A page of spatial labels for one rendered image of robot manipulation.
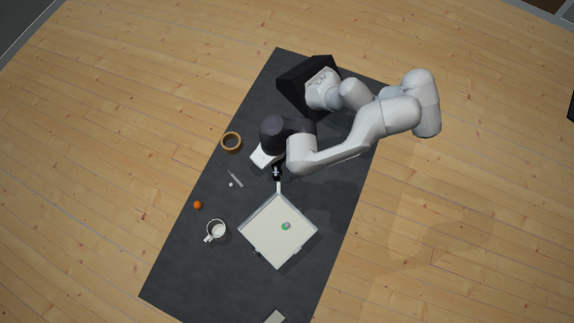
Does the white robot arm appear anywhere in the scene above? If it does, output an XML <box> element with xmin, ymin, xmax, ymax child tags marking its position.
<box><xmin>250</xmin><ymin>67</ymin><xmax>442</xmax><ymax>177</ymax></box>

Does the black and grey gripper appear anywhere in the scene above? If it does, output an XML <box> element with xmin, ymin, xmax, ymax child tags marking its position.
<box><xmin>271</xmin><ymin>155</ymin><xmax>286</xmax><ymax>182</ymax></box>

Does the white mug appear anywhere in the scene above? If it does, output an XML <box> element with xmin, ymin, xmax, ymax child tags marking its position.
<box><xmin>204</xmin><ymin>219</ymin><xmax>229</xmax><ymax>244</ymax></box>

